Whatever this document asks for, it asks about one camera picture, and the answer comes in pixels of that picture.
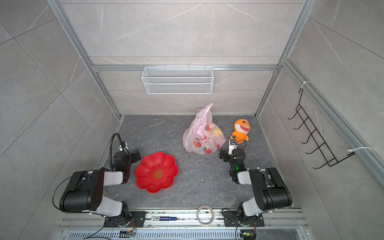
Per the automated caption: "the red flower-shaped plate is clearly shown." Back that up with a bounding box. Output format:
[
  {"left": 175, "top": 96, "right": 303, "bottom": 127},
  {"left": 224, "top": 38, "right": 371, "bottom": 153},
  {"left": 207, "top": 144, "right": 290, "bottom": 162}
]
[{"left": 135, "top": 152, "right": 179, "bottom": 194}]

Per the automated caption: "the pink plastic bag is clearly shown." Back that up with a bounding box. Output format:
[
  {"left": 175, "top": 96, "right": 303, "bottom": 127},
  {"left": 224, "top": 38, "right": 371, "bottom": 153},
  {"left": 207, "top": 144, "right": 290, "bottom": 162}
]
[{"left": 183, "top": 103, "right": 227, "bottom": 155}]

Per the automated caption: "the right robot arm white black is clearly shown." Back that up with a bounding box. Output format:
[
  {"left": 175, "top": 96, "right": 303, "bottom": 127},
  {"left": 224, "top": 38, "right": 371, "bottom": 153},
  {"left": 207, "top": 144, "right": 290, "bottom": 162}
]
[{"left": 220, "top": 139, "right": 293, "bottom": 226}]

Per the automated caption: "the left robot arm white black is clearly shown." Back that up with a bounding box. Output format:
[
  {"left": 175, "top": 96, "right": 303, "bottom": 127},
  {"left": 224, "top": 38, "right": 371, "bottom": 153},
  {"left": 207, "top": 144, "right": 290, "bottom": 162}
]
[{"left": 59, "top": 143, "right": 142, "bottom": 228}]

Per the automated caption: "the orange shark plush toy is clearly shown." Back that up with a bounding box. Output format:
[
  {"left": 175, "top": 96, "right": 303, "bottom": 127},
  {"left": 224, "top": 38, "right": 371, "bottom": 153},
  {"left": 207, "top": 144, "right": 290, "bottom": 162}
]
[{"left": 231, "top": 119, "right": 251, "bottom": 142}]

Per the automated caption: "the clear tape roll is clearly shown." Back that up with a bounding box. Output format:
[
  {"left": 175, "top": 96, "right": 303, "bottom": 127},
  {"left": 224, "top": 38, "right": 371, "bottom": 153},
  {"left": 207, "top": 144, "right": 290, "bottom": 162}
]
[{"left": 196, "top": 205, "right": 215, "bottom": 227}]

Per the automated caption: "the blue marker pen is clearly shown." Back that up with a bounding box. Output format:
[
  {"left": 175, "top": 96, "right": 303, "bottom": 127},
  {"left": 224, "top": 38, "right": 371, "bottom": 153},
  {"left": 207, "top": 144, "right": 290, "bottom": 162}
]
[{"left": 151, "top": 217, "right": 178, "bottom": 222}]

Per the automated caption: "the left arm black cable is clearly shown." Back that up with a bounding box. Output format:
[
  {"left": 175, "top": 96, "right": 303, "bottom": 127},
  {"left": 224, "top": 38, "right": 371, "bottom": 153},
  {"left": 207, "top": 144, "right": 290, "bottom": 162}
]
[{"left": 109, "top": 132, "right": 124, "bottom": 172}]

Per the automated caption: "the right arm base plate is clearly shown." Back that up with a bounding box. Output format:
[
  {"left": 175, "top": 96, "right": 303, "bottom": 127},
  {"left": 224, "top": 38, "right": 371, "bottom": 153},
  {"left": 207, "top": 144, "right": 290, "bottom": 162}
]
[{"left": 221, "top": 209, "right": 265, "bottom": 227}]

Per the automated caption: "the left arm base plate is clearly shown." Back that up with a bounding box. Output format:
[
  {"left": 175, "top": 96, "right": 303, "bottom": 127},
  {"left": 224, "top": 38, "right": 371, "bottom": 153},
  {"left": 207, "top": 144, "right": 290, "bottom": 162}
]
[{"left": 104, "top": 211, "right": 147, "bottom": 228}]

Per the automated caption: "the black wire hook rack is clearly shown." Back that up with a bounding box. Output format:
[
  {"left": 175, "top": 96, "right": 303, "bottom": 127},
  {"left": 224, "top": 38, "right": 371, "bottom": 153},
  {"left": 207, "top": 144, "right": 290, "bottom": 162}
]
[{"left": 287, "top": 89, "right": 355, "bottom": 170}]

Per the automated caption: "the white wire mesh basket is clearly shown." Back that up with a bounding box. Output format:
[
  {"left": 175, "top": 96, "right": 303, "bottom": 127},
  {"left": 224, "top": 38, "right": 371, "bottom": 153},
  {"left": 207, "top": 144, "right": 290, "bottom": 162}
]
[{"left": 142, "top": 66, "right": 214, "bottom": 95}]

